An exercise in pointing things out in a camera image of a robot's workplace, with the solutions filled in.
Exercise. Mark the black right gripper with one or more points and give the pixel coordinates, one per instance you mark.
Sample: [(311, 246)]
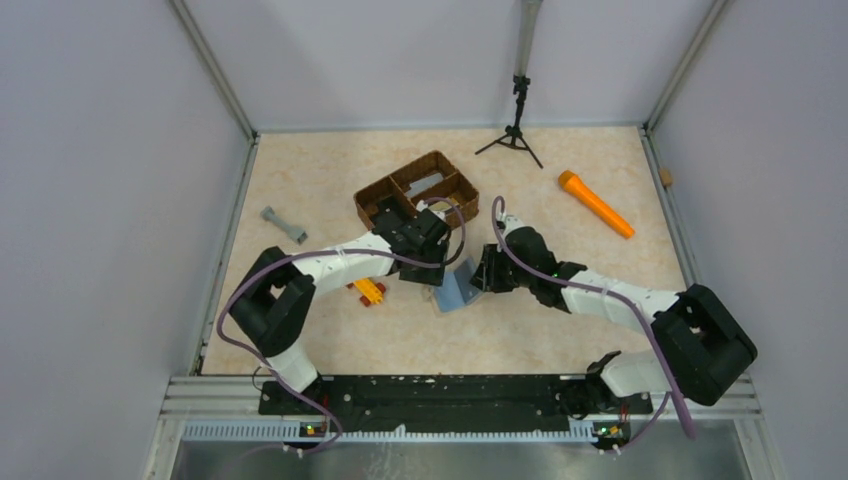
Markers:
[(486, 277)]

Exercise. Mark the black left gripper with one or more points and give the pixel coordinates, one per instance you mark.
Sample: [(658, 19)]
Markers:
[(431, 276)]

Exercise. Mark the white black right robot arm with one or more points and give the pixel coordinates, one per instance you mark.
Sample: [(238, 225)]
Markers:
[(697, 347)]

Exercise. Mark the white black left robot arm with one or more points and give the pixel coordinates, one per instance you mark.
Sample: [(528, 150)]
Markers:
[(271, 303)]

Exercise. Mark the grey card in basket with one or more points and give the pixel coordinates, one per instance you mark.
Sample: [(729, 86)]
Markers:
[(424, 183)]

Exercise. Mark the brown woven basket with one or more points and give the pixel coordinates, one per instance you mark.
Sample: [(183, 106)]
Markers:
[(387, 194)]

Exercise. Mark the black mini tripod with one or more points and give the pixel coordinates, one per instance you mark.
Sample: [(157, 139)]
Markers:
[(513, 137)]

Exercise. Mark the grey plastic dumbbell toy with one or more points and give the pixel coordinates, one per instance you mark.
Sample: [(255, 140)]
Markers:
[(293, 232)]

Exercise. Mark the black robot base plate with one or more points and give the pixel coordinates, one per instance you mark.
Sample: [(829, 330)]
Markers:
[(455, 403)]

